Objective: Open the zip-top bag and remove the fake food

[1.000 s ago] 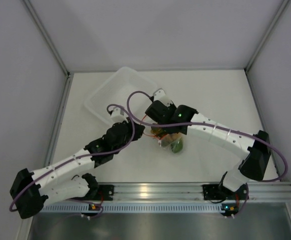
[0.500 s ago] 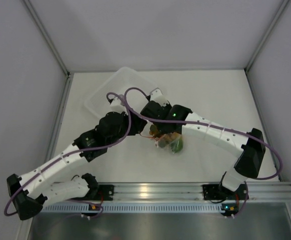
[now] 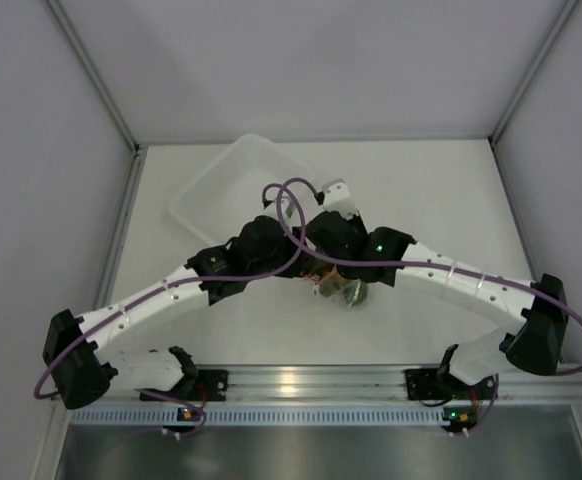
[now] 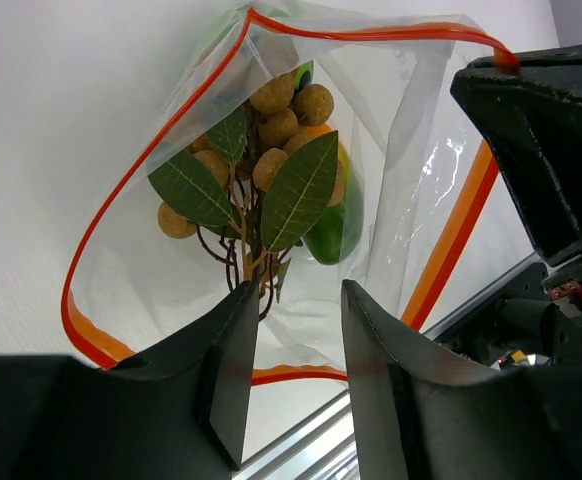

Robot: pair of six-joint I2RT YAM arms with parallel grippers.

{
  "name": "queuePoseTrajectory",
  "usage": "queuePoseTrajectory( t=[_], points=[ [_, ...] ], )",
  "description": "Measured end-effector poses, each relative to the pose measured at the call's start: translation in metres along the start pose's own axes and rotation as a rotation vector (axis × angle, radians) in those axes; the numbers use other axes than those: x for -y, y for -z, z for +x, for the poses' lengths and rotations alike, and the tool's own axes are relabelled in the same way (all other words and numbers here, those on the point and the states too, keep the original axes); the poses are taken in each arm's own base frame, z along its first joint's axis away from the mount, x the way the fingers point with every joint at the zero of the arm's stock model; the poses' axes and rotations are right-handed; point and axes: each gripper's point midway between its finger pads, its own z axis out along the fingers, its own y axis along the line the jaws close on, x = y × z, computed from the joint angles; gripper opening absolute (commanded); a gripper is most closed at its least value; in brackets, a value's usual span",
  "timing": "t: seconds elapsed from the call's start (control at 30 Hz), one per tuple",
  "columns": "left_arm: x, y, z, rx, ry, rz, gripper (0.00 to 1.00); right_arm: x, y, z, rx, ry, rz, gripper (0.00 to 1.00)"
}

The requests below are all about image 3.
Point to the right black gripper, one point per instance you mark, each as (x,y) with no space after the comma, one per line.
(357,222)

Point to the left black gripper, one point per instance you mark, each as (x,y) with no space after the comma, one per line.
(299,265)

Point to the clear zip top bag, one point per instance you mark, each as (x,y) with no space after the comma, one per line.
(328,283)

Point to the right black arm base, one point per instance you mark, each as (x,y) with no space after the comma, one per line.
(423,386)

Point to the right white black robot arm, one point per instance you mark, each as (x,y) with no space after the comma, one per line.
(530,327)

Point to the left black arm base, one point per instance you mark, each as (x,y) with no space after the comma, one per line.
(211,385)

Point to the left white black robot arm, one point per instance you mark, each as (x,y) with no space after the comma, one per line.
(89,355)

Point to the white plastic mesh basket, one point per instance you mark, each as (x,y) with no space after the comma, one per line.
(226,194)

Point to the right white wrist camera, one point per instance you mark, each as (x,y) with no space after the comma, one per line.
(338,198)

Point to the aluminium mounting rail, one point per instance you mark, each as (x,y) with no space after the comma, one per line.
(385,383)

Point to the white slotted cable duct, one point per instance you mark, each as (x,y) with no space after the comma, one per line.
(251,415)

